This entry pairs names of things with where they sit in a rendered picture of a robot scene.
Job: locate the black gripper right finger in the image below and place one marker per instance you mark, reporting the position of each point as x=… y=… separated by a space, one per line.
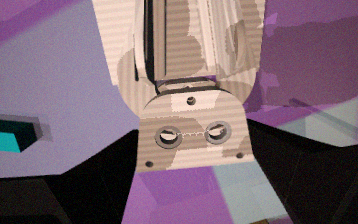
x=314 y=181

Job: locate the teal rectangular bar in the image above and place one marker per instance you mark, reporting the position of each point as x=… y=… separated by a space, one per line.
x=16 y=136

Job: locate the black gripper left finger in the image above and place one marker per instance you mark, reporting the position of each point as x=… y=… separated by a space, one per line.
x=93 y=192

